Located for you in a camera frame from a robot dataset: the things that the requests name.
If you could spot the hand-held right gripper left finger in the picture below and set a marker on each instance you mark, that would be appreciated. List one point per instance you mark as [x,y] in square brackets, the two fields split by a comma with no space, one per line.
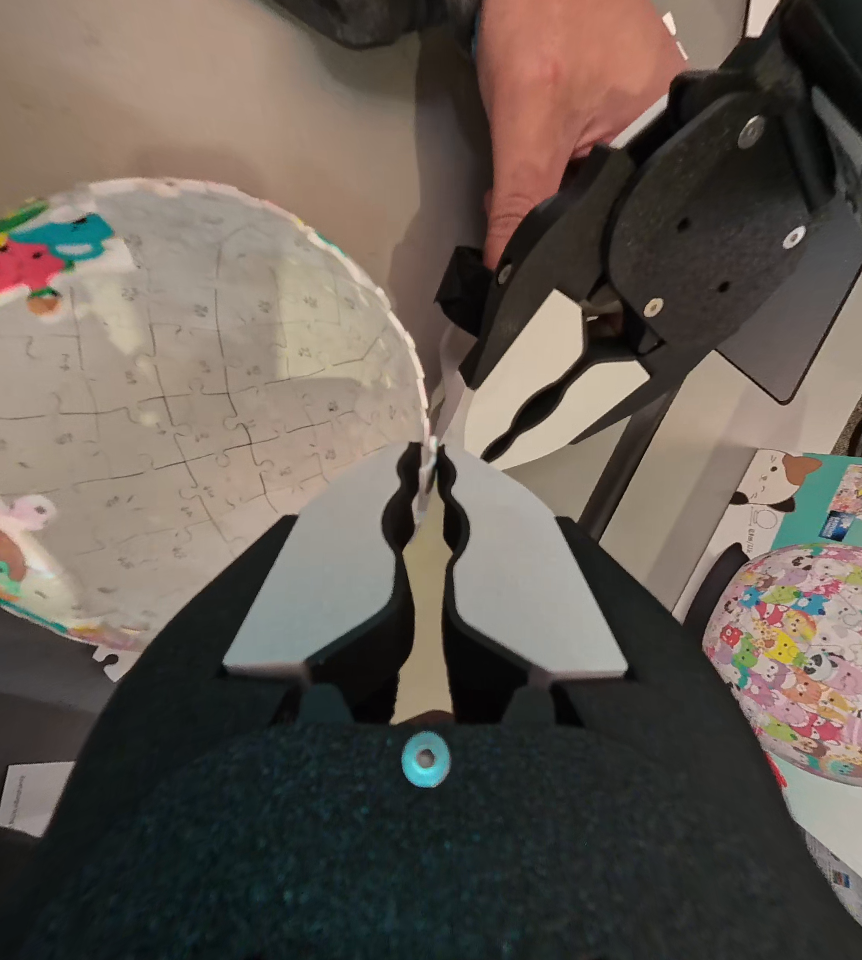
[311,600]

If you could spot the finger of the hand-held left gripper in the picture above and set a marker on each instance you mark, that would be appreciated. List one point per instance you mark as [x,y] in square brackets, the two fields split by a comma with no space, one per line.
[528,345]
[596,398]

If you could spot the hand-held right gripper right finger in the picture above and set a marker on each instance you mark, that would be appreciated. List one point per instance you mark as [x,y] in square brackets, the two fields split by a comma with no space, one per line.
[536,600]

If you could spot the colourful puzzle ball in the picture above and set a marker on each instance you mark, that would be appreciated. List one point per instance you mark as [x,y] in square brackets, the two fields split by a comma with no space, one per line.
[176,405]

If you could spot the person's left forearm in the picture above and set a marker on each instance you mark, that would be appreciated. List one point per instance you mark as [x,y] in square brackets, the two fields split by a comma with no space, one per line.
[371,15]

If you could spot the teal puzzle box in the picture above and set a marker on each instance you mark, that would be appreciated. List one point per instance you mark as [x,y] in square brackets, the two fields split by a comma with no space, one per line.
[821,645]

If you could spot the person's left hand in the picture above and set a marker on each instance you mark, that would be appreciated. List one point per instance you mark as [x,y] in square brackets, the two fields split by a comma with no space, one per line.
[566,75]

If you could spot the black mat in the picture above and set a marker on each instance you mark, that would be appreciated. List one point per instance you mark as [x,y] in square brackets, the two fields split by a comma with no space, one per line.
[798,300]

